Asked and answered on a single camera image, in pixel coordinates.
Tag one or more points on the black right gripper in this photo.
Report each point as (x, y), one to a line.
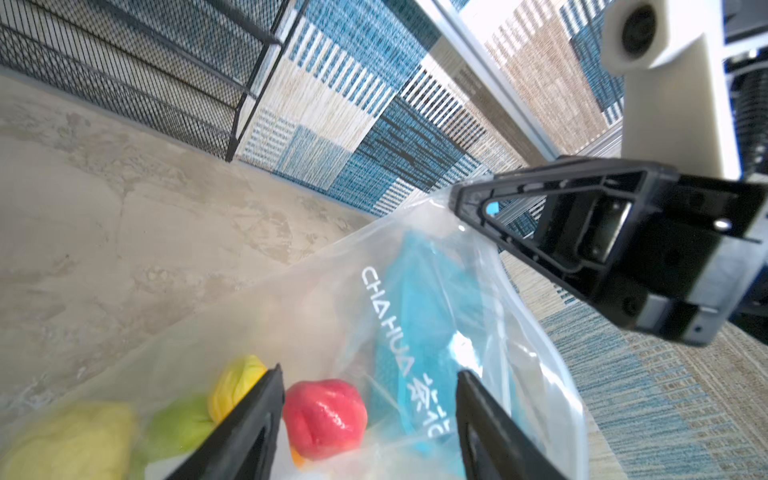
(679, 271)

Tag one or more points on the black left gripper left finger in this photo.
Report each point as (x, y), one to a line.
(244, 445)

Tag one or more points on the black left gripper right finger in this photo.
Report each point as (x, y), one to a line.
(492, 445)

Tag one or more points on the orange yellow toy mango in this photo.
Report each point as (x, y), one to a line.
(297, 459)

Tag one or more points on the yellow toy lemon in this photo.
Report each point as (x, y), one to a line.
(234, 382)

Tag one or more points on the light green toy pear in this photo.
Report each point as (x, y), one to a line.
(179, 428)

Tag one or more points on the red toy strawberry fruit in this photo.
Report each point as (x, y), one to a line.
(324, 418)

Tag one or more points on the pale yellow toy fruit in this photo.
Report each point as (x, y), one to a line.
(88, 440)

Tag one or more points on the clear zip top bag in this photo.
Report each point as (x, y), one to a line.
(316, 320)

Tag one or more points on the teal plastic basket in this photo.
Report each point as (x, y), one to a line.
(433, 323)

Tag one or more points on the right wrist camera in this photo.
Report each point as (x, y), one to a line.
(676, 104)

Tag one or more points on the black wire mesh shelf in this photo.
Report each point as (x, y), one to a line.
(195, 71)

